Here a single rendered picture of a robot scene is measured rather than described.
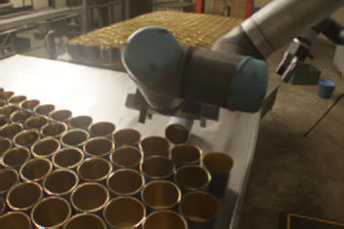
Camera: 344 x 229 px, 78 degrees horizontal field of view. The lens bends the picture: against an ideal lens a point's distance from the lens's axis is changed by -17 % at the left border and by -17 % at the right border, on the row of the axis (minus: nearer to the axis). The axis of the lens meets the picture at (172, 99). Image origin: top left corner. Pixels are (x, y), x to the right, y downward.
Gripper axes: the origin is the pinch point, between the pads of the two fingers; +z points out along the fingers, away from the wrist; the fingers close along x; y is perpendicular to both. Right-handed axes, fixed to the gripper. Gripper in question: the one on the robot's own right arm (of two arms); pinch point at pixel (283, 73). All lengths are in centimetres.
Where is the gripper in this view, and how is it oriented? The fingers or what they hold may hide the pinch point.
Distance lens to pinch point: 101.7
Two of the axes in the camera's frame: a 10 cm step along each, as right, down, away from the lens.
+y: 8.6, 5.1, -0.6
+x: 2.4, -3.0, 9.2
